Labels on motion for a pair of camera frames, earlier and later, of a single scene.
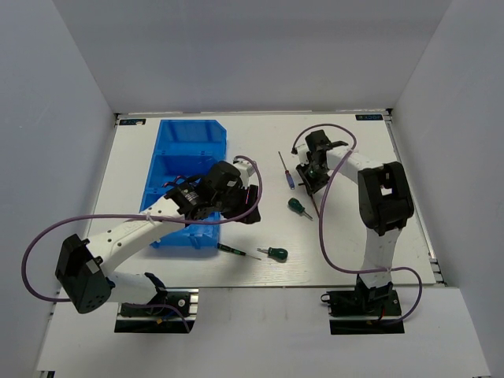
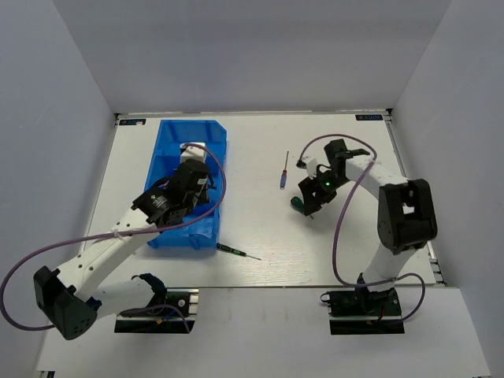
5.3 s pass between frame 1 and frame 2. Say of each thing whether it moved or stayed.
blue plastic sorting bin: stayed
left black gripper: moved
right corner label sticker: stayed
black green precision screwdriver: stayed
